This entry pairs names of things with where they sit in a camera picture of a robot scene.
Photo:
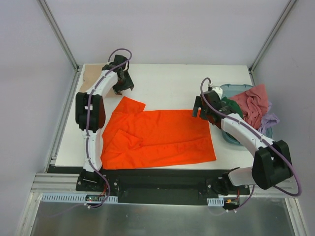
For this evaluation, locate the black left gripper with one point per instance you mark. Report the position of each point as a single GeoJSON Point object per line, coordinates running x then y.
{"type": "Point", "coordinates": [125, 84]}

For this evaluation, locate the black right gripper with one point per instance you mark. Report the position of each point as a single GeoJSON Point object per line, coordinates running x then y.
{"type": "Point", "coordinates": [199, 108]}

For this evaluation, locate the orange t shirt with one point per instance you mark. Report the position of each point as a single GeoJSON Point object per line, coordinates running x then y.
{"type": "Point", "coordinates": [135, 138]}

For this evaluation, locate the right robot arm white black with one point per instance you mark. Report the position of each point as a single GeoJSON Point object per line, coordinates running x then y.
{"type": "Point", "coordinates": [271, 160]}

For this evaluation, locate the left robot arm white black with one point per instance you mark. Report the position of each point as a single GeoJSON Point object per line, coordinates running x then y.
{"type": "Point", "coordinates": [90, 117]}

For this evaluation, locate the green t shirt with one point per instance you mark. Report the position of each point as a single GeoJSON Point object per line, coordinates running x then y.
{"type": "Point", "coordinates": [233, 105]}

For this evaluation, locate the folded beige t shirt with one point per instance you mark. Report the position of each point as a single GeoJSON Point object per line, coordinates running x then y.
{"type": "Point", "coordinates": [91, 74]}

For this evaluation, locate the teal plastic basket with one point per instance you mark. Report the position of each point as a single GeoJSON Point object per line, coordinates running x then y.
{"type": "Point", "coordinates": [229, 91]}

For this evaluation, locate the pink t shirt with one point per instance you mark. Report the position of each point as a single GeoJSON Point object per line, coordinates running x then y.
{"type": "Point", "coordinates": [253, 104]}

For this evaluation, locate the lavender t shirt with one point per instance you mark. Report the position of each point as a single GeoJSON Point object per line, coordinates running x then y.
{"type": "Point", "coordinates": [268, 120]}

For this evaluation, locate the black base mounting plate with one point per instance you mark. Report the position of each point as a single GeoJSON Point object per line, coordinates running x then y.
{"type": "Point", "coordinates": [210, 185]}

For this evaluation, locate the right white cable duct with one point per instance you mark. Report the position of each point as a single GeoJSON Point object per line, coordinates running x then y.
{"type": "Point", "coordinates": [215, 202]}

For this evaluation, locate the left aluminium frame post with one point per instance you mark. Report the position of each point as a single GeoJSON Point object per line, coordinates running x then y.
{"type": "Point", "coordinates": [58, 33]}

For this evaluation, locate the front aluminium frame rail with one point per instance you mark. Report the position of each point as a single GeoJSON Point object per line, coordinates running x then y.
{"type": "Point", "coordinates": [70, 183]}

